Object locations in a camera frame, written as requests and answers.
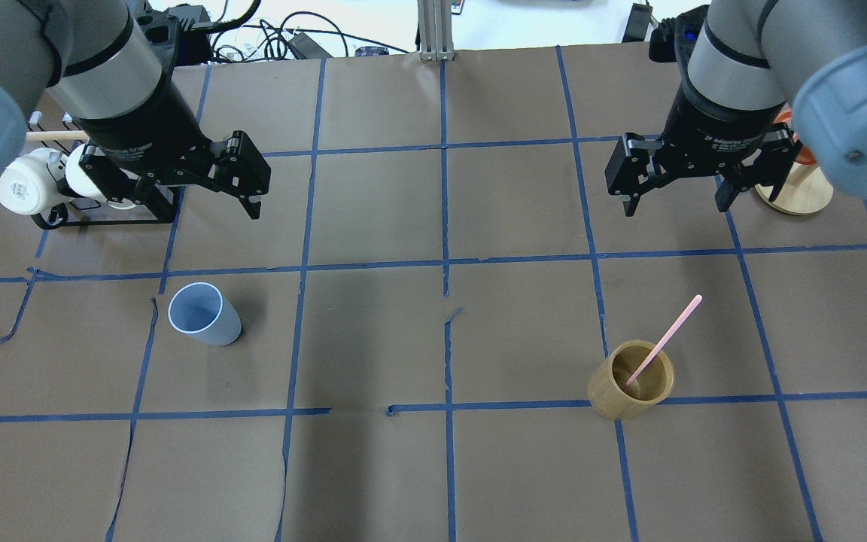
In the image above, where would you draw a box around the aluminium frame post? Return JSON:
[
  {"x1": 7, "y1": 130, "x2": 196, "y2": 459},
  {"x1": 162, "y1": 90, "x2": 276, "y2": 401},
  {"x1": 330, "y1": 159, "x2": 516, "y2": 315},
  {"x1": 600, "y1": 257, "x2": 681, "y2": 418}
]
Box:
[{"x1": 417, "y1": 0, "x2": 455, "y2": 62}]

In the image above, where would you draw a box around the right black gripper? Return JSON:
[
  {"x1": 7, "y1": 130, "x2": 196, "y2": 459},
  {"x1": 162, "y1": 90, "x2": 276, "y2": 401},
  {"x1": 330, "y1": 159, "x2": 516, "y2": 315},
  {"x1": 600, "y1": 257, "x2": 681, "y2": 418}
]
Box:
[{"x1": 604, "y1": 83, "x2": 801, "y2": 217}]

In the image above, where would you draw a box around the pink chopstick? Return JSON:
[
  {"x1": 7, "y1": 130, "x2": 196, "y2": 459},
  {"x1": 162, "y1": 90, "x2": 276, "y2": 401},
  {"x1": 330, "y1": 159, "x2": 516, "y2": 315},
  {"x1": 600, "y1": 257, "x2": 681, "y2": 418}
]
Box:
[{"x1": 624, "y1": 293, "x2": 703, "y2": 388}]

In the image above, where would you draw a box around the white mug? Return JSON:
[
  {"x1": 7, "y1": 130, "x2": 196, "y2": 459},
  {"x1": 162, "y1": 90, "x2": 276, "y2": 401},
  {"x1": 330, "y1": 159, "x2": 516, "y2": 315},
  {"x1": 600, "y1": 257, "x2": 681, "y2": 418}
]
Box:
[
  {"x1": 0, "y1": 148, "x2": 71, "y2": 216},
  {"x1": 65, "y1": 144, "x2": 137, "y2": 210}
]

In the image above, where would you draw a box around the white mug rear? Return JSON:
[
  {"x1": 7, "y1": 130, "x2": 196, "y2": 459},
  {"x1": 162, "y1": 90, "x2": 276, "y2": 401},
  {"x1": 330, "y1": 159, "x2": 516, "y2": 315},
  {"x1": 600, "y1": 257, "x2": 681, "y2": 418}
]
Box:
[{"x1": 65, "y1": 144, "x2": 137, "y2": 210}]

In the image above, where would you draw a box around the light blue plastic cup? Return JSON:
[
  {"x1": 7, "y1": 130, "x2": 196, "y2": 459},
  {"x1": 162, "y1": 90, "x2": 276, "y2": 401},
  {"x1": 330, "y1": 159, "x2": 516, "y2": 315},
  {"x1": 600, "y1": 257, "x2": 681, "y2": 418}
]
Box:
[{"x1": 166, "y1": 282, "x2": 243, "y2": 346}]

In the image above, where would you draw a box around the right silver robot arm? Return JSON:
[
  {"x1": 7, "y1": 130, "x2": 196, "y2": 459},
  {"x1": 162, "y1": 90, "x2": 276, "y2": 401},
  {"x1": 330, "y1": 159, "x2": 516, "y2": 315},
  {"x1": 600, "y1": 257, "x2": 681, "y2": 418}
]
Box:
[{"x1": 604, "y1": 1, "x2": 867, "y2": 217}]

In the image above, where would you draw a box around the black wire mug rack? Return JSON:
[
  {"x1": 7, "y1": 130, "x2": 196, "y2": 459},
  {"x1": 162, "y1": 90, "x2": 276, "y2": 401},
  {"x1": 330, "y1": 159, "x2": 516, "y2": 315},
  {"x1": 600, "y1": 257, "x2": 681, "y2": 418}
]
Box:
[{"x1": 27, "y1": 111, "x2": 179, "y2": 230}]

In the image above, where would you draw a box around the bamboo wooden cup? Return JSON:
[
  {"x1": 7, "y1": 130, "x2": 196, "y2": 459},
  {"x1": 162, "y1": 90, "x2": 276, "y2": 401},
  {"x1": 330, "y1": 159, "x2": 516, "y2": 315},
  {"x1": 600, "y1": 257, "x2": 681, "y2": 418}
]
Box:
[{"x1": 587, "y1": 340, "x2": 675, "y2": 421}]

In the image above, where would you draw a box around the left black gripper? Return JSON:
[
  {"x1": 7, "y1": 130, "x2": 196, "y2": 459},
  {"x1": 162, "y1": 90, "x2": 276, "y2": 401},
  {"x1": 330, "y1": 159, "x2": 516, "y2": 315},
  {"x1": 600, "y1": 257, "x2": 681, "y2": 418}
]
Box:
[{"x1": 75, "y1": 73, "x2": 272, "y2": 220}]

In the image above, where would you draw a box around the white mug front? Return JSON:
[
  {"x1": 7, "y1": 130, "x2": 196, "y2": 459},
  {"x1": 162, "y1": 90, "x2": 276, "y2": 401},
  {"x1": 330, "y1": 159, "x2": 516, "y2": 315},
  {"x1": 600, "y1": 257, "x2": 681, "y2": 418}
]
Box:
[{"x1": 0, "y1": 148, "x2": 71, "y2": 216}]

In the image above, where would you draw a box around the black power adapter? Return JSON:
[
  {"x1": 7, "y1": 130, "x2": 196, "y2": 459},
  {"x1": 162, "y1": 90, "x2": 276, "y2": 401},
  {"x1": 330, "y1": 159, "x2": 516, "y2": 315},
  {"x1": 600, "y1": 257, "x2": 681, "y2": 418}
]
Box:
[{"x1": 286, "y1": 32, "x2": 333, "y2": 59}]

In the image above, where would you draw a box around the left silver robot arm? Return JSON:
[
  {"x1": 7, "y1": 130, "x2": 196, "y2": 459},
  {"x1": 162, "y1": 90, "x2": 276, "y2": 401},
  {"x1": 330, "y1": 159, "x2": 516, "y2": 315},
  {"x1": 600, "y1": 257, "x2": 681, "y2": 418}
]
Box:
[{"x1": 0, "y1": 1, "x2": 271, "y2": 223}]

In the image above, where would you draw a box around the orange mug on tree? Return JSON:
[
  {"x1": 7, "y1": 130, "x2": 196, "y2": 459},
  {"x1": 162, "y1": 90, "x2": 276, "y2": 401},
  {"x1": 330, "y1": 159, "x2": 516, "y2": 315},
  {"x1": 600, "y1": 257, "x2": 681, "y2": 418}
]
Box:
[{"x1": 774, "y1": 103, "x2": 817, "y2": 166}]

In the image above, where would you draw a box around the wooden mug tree stand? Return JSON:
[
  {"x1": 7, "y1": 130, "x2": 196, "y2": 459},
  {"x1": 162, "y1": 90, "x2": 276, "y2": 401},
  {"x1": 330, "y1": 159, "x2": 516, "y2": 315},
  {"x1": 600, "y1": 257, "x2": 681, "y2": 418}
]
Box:
[{"x1": 756, "y1": 146, "x2": 834, "y2": 216}]

